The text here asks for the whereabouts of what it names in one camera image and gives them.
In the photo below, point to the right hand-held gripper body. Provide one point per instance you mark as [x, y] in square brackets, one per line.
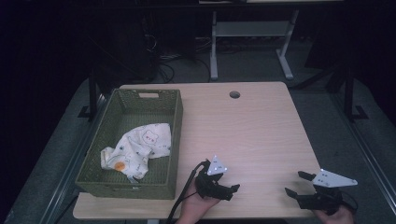
[323, 202]

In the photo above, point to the person's left hand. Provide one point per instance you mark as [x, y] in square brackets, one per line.
[191, 208]

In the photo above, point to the white metal desk frame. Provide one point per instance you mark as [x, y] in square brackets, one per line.
[249, 29]

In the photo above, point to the green woven basket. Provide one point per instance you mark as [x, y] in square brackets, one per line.
[124, 105]

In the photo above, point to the black metal stand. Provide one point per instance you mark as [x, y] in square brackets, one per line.
[92, 93]
[348, 93]

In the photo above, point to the white cartoon print cloth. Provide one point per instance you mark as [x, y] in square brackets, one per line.
[140, 146]

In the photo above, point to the aluminium floor rail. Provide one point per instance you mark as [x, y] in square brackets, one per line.
[63, 189]
[367, 155]

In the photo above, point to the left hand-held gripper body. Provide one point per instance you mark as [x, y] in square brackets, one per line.
[211, 189]

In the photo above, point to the person's right hand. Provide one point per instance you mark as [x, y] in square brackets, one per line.
[337, 217]

